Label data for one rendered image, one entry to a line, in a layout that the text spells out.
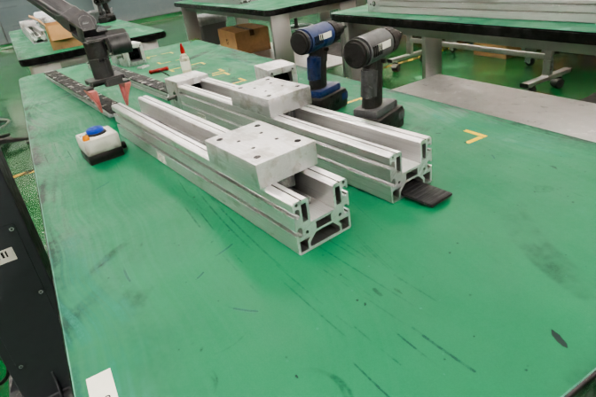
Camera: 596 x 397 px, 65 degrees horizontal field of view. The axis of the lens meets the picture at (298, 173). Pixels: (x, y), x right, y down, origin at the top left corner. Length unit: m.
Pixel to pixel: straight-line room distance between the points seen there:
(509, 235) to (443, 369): 0.26
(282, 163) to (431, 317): 0.30
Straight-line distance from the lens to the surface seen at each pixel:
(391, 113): 1.03
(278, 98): 0.97
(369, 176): 0.80
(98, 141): 1.17
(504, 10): 2.31
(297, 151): 0.70
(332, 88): 1.20
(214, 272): 0.68
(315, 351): 0.54
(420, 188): 0.80
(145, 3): 12.57
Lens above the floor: 1.17
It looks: 26 degrees down
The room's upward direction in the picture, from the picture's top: 8 degrees counter-clockwise
